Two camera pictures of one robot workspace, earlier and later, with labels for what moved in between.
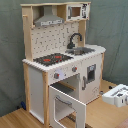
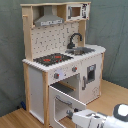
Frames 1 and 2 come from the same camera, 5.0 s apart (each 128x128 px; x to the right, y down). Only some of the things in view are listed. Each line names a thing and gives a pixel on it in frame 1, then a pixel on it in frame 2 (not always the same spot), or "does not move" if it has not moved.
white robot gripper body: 117,96 -> 87,118
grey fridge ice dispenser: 91,73 does not move
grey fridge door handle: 84,80 does not move
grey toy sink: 78,51 does not move
